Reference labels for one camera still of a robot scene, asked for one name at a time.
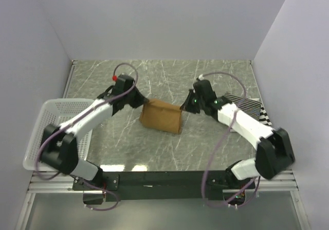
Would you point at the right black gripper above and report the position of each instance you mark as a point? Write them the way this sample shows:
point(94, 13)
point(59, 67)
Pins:
point(189, 107)

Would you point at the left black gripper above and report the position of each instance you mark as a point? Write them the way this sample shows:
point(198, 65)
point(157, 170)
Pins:
point(141, 99)

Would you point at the tan tank top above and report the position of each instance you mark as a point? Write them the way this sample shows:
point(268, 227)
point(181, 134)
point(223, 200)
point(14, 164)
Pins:
point(162, 116)

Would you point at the wide-striped black white tank top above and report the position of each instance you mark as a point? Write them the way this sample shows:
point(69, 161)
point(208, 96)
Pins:
point(264, 118)

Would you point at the thin-striped black white tank top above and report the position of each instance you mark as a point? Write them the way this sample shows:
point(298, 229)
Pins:
point(248, 106)

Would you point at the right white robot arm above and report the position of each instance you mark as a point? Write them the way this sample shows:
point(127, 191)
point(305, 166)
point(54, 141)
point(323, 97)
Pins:
point(274, 152)

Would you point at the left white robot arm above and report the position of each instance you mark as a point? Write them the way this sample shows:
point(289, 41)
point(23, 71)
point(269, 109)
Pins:
point(59, 148)

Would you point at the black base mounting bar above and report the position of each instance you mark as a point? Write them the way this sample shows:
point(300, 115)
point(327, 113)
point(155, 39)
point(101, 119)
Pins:
point(116, 186)

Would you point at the white plastic basket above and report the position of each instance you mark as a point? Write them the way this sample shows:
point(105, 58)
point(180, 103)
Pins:
point(55, 111)

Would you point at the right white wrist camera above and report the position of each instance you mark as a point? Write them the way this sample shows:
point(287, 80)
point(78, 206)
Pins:
point(201, 77)

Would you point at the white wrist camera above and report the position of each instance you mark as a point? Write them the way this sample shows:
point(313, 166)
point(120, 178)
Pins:
point(201, 77)
point(116, 78)

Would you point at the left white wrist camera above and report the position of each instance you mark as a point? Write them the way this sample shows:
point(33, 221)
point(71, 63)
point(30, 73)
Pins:
point(116, 78)

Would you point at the aluminium frame rail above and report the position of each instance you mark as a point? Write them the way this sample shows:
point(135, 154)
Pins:
point(63, 184)

